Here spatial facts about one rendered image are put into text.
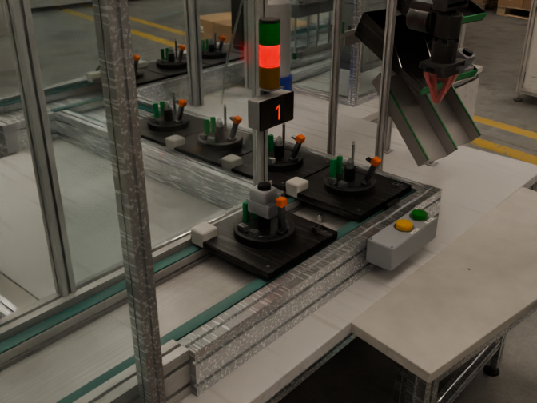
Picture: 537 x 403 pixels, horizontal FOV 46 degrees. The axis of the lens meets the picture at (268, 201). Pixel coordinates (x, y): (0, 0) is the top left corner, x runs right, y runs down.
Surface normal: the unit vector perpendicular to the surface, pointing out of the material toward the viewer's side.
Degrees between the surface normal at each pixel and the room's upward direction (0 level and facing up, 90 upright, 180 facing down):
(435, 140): 45
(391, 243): 0
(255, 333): 90
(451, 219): 0
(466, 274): 0
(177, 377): 90
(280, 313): 90
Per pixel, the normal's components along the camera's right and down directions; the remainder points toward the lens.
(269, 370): 0.00, -0.90
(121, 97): 0.75, 0.29
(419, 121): 0.44, -0.39
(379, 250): -0.66, 0.33
